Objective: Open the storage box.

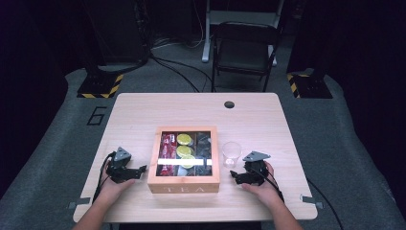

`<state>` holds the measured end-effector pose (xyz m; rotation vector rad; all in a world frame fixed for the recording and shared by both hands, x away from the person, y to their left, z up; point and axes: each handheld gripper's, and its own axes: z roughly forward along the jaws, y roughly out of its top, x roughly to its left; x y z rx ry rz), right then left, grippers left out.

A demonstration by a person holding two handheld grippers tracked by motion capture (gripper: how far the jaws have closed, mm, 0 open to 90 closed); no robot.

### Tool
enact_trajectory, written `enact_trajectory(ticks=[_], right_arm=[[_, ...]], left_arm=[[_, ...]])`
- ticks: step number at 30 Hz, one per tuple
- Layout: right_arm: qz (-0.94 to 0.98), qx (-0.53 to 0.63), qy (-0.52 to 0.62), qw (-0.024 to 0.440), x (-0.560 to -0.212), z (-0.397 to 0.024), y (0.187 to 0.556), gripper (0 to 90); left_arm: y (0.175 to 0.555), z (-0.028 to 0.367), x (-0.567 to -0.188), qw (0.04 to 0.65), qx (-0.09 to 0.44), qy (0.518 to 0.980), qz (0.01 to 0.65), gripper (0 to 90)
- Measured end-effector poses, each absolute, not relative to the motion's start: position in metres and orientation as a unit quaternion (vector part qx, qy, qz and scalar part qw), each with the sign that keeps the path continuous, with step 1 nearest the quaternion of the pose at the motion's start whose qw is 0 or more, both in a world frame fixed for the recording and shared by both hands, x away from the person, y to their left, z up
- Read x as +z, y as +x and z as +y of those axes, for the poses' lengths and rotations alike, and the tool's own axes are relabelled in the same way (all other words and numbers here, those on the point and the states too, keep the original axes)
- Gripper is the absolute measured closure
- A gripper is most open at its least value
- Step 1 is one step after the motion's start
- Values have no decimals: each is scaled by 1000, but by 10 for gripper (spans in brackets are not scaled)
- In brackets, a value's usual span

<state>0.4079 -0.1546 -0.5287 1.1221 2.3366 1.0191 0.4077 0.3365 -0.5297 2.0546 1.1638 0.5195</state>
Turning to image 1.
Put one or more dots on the hazard-striped stand base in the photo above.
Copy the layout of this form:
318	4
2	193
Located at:
99	86
311	87

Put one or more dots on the black equipment cabinet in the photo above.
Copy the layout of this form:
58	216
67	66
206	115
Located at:
118	28

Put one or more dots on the black table grommet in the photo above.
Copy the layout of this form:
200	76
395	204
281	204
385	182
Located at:
229	104

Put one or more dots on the person's right hand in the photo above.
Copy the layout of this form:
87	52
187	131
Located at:
266	191

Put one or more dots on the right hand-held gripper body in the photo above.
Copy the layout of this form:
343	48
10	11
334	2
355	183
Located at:
255	171

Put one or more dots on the clear plastic cup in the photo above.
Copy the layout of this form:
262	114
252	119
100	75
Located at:
231	153

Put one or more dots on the yellow-green round capsule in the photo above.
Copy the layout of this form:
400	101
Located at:
188	166
184	139
183	151

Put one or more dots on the pile of red packets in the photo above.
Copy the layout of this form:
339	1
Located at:
167	148

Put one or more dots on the wooden tea box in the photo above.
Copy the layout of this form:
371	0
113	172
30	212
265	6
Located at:
183	183

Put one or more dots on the white desk frame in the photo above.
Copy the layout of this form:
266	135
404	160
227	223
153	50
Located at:
207	38

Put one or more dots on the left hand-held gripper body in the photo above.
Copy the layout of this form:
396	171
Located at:
121	167

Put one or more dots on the grey table bracket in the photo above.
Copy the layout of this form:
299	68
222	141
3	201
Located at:
311	200
79	202

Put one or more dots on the black folding chair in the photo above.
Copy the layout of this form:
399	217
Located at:
244	51

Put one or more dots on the pile of dark tea bags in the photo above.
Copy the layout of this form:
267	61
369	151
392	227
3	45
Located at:
203	147

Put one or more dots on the person's left hand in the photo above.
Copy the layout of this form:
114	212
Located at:
111	190

